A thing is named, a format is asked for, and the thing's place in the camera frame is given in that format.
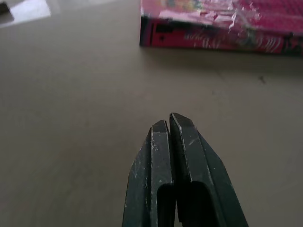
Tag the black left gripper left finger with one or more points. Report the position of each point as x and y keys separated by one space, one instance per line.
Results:
x=144 y=179

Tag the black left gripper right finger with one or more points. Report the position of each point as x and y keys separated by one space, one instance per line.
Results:
x=208 y=184

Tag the pink shrink-wrapped book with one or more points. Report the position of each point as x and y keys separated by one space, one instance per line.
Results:
x=213 y=26

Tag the dark object at table edge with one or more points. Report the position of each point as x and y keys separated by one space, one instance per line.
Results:
x=5 y=10

